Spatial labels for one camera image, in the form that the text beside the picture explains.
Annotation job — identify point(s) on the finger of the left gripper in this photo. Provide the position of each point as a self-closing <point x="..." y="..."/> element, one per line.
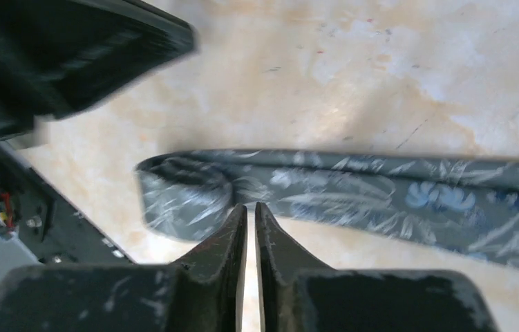
<point x="58" y="58"/>

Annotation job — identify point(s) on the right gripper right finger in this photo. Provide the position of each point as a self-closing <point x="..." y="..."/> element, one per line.
<point x="299" y="292"/>

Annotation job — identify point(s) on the grey floral tie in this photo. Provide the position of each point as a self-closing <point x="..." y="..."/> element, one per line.
<point x="470" y="207"/>

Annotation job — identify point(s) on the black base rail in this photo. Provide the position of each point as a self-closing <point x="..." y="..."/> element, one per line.
<point x="45" y="221"/>

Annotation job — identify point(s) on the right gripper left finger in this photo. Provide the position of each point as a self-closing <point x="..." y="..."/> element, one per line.
<point x="200" y="291"/>

